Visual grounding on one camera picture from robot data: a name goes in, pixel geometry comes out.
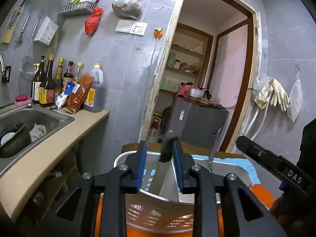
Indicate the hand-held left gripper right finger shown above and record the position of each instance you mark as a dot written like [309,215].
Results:
[177,165]

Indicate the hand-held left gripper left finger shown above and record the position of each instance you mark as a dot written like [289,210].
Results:
[142,163]

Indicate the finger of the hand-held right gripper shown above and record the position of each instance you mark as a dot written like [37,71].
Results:
[256,150]

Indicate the person's right hand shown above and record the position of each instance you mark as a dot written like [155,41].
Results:
[284,209]

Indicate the light blue cloth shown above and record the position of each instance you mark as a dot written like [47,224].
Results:
[254,176]

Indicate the person's black clothing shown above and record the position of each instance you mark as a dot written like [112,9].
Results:
[308,148]

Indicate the red and white bottle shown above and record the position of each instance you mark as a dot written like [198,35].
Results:
[155,128]

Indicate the orange cloth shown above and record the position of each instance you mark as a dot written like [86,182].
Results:
[261,195]

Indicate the grey refrigerator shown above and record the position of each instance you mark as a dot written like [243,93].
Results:
[195,121]

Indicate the cream rubber gloves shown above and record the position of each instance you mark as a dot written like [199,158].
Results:
[277,93]

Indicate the clear hanging plastic bag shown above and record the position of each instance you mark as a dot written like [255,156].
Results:
[295,98]

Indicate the metal pot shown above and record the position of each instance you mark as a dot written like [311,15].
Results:
[196,93]

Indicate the pink cloth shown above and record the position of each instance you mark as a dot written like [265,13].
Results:
[182,90]

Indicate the large dark liquid jug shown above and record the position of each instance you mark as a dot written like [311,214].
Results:
[96,96]

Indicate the orange snack packet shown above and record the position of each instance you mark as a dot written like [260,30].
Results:
[80,96]

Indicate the beige kitchen counter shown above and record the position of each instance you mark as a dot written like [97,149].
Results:
[49,158]

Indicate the blue and white bag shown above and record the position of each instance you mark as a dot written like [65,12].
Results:
[65,96]

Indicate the stainless steel sink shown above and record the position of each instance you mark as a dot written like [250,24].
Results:
[47,121]

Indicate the crumpled white rag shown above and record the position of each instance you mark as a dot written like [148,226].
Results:
[38,132]

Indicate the clear bottle with yellow cap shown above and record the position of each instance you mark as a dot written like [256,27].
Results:
[77,72]

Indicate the wooden shelf unit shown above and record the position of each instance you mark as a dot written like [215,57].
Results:
[187,51]

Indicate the dark bottle with red cap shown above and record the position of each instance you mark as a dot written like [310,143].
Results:
[68,75]

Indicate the amber bottle with yellow cap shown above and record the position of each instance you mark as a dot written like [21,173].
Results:
[59,79]

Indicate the dark bottle with gold cap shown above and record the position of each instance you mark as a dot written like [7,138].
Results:
[48,91]

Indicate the dark cooking pot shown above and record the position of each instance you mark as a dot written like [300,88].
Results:
[17,142]

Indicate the dark bottle with pump cap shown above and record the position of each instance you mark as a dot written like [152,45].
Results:
[37,84]

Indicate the pink soap dish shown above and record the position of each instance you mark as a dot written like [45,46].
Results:
[23,100]

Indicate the metal mesh strainer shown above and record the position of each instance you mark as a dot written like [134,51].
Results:
[27,66]

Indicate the red plastic bag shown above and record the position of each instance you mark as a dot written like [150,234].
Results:
[92,21]

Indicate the clear bag of dark goods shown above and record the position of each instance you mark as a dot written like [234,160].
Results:
[127,7]

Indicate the metal faucet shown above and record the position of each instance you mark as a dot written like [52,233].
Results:
[2,64]

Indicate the metal slotted spatula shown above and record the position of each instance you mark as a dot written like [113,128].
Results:
[23,29]

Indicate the wooden cutting board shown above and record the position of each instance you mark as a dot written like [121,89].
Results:
[12,22]

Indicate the wooden door frame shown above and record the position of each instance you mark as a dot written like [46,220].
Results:
[246,91]

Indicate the orange wall hook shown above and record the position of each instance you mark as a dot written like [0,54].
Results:
[158,33]

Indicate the white wall socket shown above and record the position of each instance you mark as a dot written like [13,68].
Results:
[138,28]

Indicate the white light switch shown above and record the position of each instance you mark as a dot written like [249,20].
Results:
[123,26]

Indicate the black wall holder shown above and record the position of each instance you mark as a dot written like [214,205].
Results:
[6,74]

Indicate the white wall utensil box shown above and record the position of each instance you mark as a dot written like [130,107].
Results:
[47,30]

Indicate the grey wall basket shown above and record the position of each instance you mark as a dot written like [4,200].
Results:
[76,9]

